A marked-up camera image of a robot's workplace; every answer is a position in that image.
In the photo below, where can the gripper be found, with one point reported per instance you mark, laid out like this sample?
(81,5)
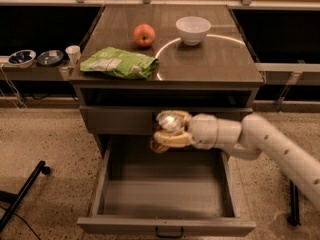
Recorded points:
(204,130)

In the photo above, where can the orange soda can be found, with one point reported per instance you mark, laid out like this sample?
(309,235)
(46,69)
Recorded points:
(174,128)

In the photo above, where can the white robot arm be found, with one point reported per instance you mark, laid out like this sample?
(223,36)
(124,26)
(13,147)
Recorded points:
(245,139)

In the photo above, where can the open bottom drawer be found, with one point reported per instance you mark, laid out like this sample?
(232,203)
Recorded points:
(170,195)

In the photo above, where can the grey drawer cabinet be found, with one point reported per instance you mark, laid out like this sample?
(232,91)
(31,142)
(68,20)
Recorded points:
(218,72)

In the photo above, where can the closed middle drawer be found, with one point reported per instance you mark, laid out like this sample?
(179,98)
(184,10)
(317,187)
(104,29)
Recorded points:
(132,120)

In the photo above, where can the green chip bag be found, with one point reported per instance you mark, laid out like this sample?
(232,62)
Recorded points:
(120,64)

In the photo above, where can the white bowl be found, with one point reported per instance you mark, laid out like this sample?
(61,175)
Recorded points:
(192,30)

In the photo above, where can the red apple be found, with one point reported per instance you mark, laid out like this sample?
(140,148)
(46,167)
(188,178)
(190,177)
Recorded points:
(144,35)

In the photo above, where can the white paper cup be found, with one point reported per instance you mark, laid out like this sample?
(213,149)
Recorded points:
(74,53)

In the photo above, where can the black right stand leg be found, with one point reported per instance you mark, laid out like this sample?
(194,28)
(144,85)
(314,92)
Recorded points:
(294,215)

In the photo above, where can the black stand leg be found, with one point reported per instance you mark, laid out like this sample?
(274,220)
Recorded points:
(14,200)
(294,215)

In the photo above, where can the dark blue bowl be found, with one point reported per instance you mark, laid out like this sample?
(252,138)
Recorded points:
(50,58)

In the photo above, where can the blue patterned bowl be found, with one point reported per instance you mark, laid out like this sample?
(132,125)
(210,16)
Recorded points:
(22,58)

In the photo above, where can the black left stand leg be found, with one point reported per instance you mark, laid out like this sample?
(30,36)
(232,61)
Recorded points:
(14,200)

